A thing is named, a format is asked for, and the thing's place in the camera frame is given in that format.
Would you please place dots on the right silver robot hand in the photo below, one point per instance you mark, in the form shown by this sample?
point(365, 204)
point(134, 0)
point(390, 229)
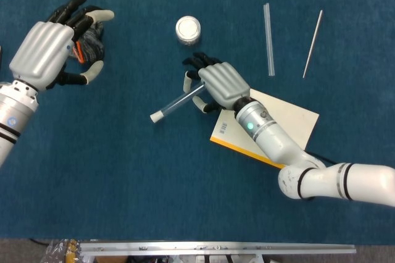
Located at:
point(225, 84)

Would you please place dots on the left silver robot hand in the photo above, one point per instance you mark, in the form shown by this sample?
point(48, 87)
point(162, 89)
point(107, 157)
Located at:
point(40, 53)

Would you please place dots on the clear glass test tube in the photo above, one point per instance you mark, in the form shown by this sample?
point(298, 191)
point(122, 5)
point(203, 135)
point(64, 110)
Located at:
point(179, 101)

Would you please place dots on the small white cap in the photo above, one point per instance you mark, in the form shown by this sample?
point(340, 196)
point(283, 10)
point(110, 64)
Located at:
point(156, 117)

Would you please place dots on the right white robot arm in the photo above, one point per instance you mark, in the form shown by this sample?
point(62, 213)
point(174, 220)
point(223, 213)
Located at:
point(277, 139)

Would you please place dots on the long clear glass tube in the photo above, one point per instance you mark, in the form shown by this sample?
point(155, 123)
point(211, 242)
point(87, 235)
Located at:
point(269, 40)

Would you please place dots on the grey knit glove orange tag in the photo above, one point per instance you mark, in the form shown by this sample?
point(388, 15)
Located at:
point(92, 44)

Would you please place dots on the white lidded round jar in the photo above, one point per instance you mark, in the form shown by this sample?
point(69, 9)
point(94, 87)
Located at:
point(187, 28)

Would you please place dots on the pale yellow booklet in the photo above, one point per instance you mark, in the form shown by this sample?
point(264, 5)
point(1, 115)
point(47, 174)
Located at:
point(293, 118)

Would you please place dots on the thin metal rod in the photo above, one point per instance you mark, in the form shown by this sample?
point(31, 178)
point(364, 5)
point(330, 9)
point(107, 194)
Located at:
point(312, 44)

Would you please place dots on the crinkled clear plastic bag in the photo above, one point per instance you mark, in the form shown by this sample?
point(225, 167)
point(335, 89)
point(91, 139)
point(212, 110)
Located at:
point(60, 252)

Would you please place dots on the aluminium profile rail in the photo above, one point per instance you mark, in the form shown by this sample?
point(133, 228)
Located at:
point(216, 248)

